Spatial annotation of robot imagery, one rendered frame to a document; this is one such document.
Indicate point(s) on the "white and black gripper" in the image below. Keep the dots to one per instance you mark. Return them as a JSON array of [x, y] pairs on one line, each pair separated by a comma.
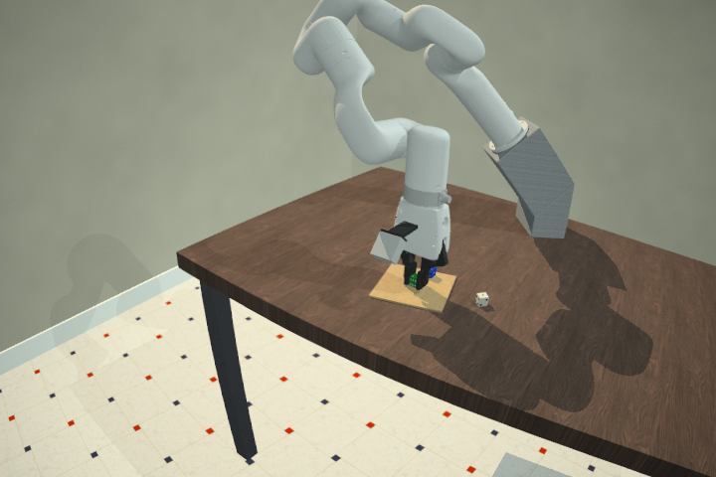
[[427, 241]]

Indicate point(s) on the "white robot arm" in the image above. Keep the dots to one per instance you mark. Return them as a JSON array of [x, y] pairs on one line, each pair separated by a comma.
[[453, 51]]

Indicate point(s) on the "tan mat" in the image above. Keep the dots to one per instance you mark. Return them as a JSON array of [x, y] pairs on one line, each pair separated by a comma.
[[432, 297]]

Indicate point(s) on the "white die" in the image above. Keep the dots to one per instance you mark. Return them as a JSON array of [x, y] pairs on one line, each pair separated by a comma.
[[481, 299]]

